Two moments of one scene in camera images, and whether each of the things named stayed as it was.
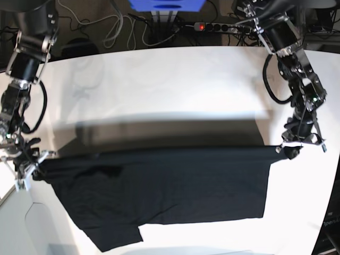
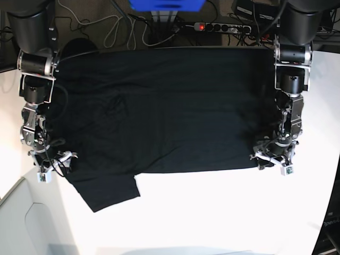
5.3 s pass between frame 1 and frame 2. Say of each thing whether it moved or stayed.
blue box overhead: stayed
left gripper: moved
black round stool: stayed
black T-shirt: moved
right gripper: moved
